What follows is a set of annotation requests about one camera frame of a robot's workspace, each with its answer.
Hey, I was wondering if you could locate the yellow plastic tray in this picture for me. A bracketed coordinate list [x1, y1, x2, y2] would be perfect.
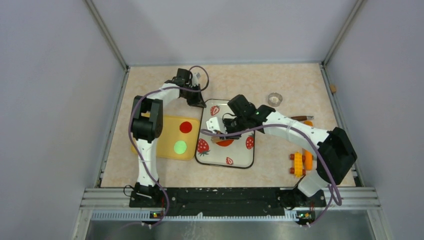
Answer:
[130, 114, 201, 162]

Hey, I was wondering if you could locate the orange dough disc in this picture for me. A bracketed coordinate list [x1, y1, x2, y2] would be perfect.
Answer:
[216, 139, 234, 147]

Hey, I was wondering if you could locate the small wooden corner stopper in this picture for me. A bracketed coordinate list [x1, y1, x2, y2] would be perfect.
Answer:
[329, 84, 337, 94]

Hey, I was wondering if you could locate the wooden pastry roller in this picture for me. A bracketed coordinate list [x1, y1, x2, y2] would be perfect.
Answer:
[211, 136, 231, 144]

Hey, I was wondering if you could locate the steel scraper wooden handle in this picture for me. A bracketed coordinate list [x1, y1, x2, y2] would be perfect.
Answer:
[289, 115, 315, 122]

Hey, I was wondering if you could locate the yellow red toy block car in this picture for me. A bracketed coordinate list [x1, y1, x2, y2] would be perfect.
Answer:
[289, 152, 306, 178]

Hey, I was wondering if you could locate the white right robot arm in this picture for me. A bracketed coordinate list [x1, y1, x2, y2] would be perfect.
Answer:
[217, 94, 358, 206]

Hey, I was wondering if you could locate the round steel cutter ring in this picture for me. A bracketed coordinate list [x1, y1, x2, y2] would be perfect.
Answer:
[267, 92, 284, 108]

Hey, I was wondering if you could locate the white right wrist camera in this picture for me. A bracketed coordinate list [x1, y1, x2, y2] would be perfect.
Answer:
[205, 117, 227, 134]

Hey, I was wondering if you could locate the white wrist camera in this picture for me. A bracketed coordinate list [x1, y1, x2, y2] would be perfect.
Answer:
[205, 117, 227, 134]
[191, 72, 201, 85]

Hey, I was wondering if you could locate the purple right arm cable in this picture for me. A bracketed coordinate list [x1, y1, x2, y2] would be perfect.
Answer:
[200, 123, 343, 228]

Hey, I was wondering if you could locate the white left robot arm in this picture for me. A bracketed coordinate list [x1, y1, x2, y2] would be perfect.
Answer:
[128, 68, 210, 207]

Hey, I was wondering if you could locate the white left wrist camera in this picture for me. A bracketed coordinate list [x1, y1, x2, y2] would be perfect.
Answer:
[191, 72, 201, 85]

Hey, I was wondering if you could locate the red dough disc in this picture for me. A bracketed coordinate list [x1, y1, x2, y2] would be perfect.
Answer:
[179, 121, 193, 134]

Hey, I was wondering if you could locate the white strawberry enamel tray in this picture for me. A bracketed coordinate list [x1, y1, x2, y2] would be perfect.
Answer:
[195, 99, 255, 169]

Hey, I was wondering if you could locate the orange toy microphone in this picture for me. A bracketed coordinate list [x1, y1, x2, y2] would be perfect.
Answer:
[303, 120, 314, 171]

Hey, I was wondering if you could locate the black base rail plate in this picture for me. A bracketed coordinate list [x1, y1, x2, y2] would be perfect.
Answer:
[129, 187, 327, 217]

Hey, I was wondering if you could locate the green dough disc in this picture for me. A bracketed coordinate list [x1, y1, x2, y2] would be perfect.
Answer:
[173, 140, 188, 155]

